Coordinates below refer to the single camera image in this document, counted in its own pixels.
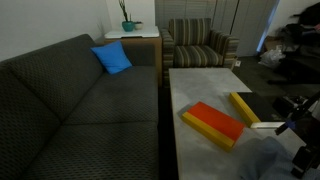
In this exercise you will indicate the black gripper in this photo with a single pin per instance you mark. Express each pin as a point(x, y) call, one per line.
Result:
point(305, 160)

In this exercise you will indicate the blue waffle towel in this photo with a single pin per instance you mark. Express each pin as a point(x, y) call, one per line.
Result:
point(263, 160)

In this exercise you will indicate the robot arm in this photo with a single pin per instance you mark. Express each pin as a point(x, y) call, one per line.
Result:
point(308, 128)

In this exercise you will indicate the red and yellow book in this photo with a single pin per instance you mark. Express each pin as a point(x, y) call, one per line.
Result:
point(216, 121)

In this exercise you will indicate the dark pile of bags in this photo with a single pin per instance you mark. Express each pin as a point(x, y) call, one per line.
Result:
point(300, 56)

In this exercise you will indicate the white plastic bag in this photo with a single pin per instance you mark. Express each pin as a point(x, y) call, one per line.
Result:
point(271, 57)

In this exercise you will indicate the brown cardboard box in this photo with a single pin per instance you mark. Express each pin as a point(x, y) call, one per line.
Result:
point(270, 41)

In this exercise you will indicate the striped armchair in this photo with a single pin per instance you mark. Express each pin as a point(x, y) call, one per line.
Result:
point(195, 53)

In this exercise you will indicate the window blinds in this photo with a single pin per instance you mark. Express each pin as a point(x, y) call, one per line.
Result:
point(183, 9)

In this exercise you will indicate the wooden side table white top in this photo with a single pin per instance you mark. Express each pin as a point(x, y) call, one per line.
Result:
point(140, 43)

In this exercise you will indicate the small white pot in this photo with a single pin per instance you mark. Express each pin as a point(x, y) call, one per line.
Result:
point(138, 25)

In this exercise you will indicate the blue throw pillow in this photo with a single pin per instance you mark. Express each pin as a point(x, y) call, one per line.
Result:
point(112, 58)

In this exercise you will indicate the teal pot with plant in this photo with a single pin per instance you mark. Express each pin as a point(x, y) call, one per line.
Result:
point(127, 26)

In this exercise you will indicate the dark grey patterned sofa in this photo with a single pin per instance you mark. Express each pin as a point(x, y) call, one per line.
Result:
point(83, 110)

